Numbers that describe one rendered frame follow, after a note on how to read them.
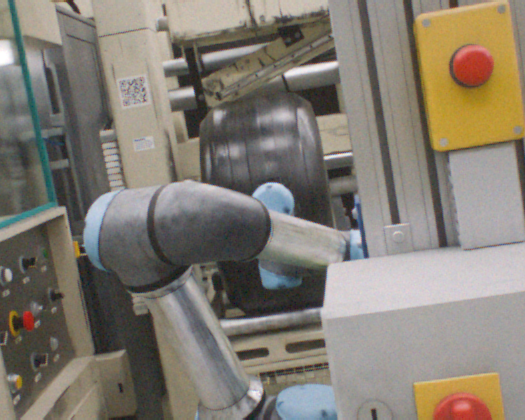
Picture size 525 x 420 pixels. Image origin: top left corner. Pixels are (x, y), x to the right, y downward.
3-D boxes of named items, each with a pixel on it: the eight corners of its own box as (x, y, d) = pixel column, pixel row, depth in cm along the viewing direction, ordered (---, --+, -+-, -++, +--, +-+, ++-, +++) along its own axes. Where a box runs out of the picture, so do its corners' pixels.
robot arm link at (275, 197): (251, 232, 141) (246, 184, 141) (256, 229, 152) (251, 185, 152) (295, 227, 141) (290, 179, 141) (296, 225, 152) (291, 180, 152)
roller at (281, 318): (209, 320, 198) (212, 338, 198) (206, 321, 194) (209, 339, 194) (347, 298, 196) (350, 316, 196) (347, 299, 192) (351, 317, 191)
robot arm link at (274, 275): (306, 289, 140) (299, 227, 140) (253, 291, 146) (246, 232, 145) (326, 282, 146) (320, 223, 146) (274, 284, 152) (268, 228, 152)
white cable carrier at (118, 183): (135, 315, 203) (99, 131, 197) (139, 310, 208) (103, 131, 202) (152, 312, 203) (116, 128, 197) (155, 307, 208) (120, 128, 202)
